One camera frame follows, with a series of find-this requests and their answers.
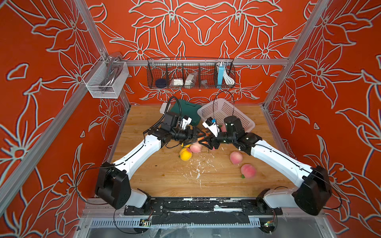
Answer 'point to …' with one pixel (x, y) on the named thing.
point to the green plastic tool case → (184, 108)
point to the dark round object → (160, 83)
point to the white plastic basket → (220, 108)
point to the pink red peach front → (248, 170)
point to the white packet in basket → (178, 82)
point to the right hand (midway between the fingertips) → (200, 137)
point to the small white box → (163, 107)
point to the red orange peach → (202, 138)
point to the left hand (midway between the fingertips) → (200, 136)
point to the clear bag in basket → (191, 81)
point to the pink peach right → (236, 157)
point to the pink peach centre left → (196, 148)
